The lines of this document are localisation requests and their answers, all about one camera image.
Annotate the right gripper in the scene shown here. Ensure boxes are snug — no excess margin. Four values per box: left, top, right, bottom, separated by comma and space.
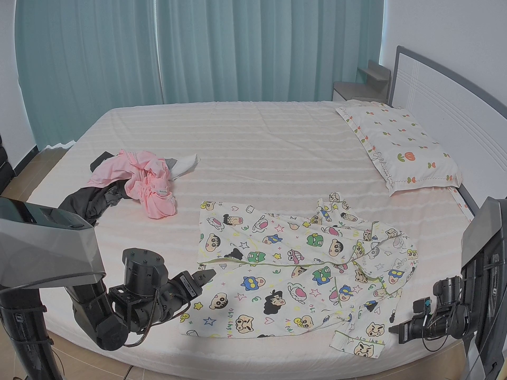
389, 314, 437, 346

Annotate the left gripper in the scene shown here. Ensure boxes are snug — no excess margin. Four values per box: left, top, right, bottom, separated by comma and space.
158, 268, 218, 316

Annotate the white printed pyjama top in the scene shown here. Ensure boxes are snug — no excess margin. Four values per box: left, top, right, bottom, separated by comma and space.
179, 192, 419, 359

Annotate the pile of clothes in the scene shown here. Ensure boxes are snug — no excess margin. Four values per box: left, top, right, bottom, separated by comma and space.
59, 151, 179, 228

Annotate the bed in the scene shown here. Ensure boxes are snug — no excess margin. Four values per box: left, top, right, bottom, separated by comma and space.
24, 46, 507, 373

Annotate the pink garment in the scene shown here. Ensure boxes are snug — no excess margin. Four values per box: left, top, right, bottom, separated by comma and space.
87, 148, 178, 219

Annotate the white garment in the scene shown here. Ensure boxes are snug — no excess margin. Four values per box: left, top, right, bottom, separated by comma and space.
170, 154, 202, 181

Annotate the white printed pillow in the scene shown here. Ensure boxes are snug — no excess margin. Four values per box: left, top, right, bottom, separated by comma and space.
335, 99, 463, 197

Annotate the black chest of drawers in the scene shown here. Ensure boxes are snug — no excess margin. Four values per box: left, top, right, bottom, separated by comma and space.
0, 133, 17, 191

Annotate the grey white bedside table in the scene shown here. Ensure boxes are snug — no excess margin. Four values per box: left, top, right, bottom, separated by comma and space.
332, 59, 393, 104

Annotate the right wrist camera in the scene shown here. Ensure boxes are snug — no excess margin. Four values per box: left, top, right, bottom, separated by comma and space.
412, 297, 433, 317

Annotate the black cable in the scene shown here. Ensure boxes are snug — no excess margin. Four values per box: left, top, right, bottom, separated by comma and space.
421, 325, 450, 352
122, 297, 191, 348

